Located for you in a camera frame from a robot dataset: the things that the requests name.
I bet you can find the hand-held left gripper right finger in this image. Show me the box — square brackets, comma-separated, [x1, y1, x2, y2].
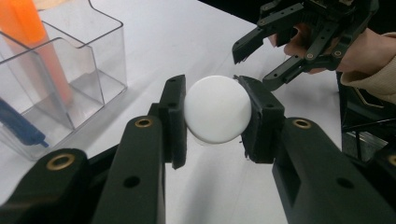
[233, 74, 286, 164]

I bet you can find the green and white glue stick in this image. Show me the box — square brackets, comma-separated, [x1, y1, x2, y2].
[183, 75, 252, 146]

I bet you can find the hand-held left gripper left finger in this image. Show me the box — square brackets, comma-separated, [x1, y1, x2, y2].
[148, 74, 188, 171]

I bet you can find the blue pen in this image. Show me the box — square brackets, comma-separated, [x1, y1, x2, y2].
[0, 97, 50, 148]

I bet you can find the clear plastic pen holder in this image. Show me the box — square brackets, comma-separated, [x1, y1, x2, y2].
[0, 0, 129, 161]

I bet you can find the orange highlighter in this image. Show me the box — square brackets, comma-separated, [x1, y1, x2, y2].
[0, 0, 74, 106]

